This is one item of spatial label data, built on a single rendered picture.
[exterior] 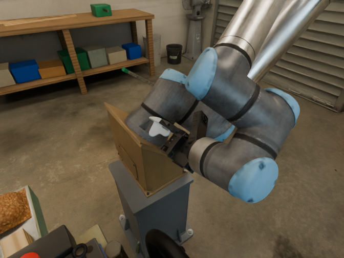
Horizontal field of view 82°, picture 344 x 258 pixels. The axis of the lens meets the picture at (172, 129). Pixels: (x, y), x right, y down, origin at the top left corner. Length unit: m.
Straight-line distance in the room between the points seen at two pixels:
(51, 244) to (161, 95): 0.53
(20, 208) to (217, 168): 0.41
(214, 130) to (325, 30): 2.36
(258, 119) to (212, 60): 0.14
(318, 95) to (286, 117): 2.66
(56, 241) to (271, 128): 0.39
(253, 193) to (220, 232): 1.08
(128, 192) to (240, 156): 0.63
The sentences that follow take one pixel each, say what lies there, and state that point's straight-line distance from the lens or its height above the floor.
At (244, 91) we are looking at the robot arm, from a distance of 0.38.
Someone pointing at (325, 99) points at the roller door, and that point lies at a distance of 3.06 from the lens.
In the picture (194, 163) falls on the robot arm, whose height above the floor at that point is 0.97.
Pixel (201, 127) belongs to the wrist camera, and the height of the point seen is 0.97.
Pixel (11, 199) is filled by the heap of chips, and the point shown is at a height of 0.92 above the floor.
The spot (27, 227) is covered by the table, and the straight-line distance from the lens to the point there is 0.53.
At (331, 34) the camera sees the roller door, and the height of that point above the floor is 0.76.
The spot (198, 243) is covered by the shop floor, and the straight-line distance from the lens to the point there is 1.40.
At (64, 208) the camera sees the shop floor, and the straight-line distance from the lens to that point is 1.67.
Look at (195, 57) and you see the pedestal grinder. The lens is 3.95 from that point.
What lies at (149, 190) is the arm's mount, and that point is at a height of 0.57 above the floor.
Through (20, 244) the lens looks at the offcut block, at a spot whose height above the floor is 0.94.
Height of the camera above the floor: 1.30
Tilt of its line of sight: 39 degrees down
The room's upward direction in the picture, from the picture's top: straight up
